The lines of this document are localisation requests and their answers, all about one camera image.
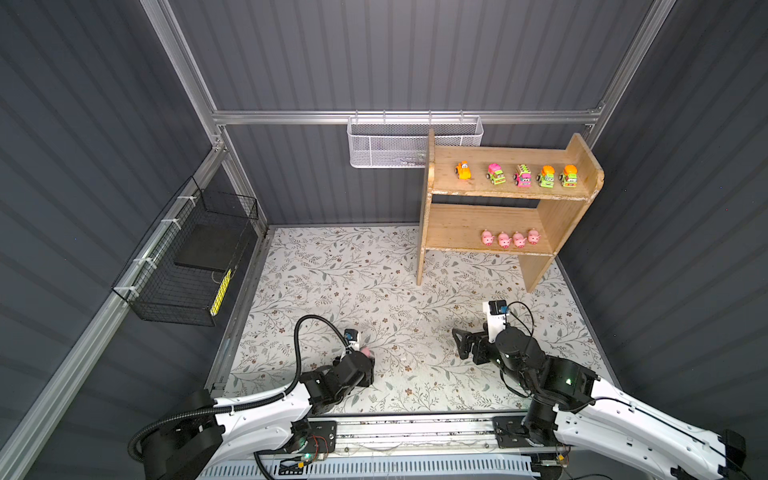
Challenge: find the pink toy pig bottom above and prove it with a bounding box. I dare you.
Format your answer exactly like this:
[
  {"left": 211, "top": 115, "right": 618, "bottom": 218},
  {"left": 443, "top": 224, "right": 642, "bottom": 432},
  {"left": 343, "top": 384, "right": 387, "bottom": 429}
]
[{"left": 497, "top": 232, "right": 512, "bottom": 249}]

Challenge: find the orange toy car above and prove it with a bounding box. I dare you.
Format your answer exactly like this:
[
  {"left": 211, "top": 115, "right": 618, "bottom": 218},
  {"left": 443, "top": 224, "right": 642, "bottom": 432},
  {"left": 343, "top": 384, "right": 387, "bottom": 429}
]
[{"left": 455, "top": 162, "right": 472, "bottom": 180}]

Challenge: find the pink green striped toy truck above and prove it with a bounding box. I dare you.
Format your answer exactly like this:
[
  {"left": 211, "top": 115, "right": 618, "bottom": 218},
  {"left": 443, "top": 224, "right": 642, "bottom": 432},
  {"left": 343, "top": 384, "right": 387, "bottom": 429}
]
[{"left": 514, "top": 164, "right": 532, "bottom": 188}]

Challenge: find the orange green mixer toy truck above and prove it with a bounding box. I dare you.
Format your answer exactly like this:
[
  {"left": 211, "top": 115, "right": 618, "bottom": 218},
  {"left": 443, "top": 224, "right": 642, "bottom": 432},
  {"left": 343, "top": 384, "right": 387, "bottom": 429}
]
[{"left": 537, "top": 165, "right": 555, "bottom": 189}]

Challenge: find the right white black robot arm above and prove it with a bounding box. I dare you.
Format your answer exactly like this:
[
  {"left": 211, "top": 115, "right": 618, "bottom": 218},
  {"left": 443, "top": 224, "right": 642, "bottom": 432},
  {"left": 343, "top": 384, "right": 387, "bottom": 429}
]
[{"left": 452, "top": 326, "right": 748, "bottom": 479}]

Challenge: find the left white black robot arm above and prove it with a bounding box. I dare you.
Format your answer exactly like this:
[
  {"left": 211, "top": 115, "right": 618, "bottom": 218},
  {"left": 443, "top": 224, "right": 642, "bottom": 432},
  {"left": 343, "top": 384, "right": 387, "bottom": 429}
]
[{"left": 130, "top": 348, "right": 375, "bottom": 479}]

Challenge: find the wooden two-tier shelf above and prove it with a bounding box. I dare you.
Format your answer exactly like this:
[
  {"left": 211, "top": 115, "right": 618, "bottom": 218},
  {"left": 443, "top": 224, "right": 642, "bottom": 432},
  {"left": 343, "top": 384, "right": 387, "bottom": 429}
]
[{"left": 416, "top": 134, "right": 605, "bottom": 292}]

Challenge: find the floral patterned table mat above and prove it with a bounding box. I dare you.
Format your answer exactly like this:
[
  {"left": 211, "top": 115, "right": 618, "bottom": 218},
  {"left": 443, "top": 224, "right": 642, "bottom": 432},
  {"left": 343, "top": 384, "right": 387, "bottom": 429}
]
[{"left": 223, "top": 226, "right": 610, "bottom": 414}]

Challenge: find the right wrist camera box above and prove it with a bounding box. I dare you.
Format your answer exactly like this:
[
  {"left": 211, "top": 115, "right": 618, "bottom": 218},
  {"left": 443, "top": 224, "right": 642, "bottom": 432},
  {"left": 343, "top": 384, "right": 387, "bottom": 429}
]
[{"left": 482, "top": 300, "right": 508, "bottom": 343}]

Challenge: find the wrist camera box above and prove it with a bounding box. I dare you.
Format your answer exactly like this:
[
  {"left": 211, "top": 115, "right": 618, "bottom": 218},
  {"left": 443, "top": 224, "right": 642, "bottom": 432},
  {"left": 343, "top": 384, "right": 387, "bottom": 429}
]
[
  {"left": 482, "top": 300, "right": 508, "bottom": 343},
  {"left": 344, "top": 328, "right": 360, "bottom": 351}
]

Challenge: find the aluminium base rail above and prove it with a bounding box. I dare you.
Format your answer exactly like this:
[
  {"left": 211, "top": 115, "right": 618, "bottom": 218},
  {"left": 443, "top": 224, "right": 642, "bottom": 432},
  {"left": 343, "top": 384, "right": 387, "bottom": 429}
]
[{"left": 173, "top": 411, "right": 661, "bottom": 458}]

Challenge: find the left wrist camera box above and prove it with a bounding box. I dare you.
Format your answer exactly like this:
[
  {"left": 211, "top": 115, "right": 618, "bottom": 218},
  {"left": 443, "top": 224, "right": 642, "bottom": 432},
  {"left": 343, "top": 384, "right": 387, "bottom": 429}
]
[{"left": 344, "top": 328, "right": 360, "bottom": 351}]

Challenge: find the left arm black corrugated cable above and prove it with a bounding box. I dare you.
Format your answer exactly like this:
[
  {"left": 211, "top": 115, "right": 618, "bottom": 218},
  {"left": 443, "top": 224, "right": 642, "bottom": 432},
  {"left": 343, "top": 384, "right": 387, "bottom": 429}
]
[{"left": 127, "top": 314, "right": 350, "bottom": 463}]

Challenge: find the white wire mesh basket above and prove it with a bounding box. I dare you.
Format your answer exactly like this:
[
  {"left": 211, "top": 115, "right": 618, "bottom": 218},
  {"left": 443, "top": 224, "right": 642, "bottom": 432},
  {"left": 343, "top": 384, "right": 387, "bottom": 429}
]
[{"left": 346, "top": 116, "right": 484, "bottom": 169}]

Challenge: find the white perforated cable tray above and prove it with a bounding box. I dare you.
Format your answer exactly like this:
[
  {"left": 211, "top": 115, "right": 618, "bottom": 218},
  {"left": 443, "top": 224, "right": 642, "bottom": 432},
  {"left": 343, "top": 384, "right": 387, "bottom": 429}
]
[{"left": 179, "top": 454, "right": 541, "bottom": 480}]

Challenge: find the black wire mesh basket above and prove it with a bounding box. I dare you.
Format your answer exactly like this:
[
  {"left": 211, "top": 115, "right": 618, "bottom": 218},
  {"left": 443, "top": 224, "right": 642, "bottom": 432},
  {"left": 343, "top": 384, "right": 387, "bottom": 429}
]
[{"left": 113, "top": 179, "right": 259, "bottom": 327}]

